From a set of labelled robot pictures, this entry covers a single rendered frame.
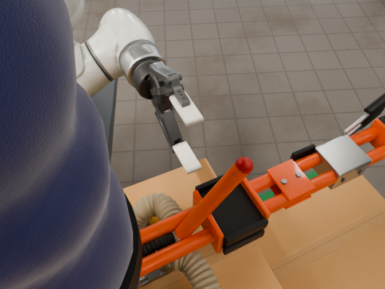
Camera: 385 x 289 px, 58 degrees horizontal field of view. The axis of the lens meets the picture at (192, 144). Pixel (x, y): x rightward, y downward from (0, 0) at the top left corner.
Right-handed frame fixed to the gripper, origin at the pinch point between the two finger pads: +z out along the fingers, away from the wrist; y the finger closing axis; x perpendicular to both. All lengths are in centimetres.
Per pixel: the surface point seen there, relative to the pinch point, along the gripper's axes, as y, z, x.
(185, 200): 13.5, 2.6, 2.8
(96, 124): -29.5, 15.7, 15.5
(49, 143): -35.0, 21.1, 18.3
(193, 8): 109, -199, -101
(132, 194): 13.6, -3.2, 11.8
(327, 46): 108, -112, -165
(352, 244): 53, 19, -45
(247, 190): -2.9, 13.3, -2.6
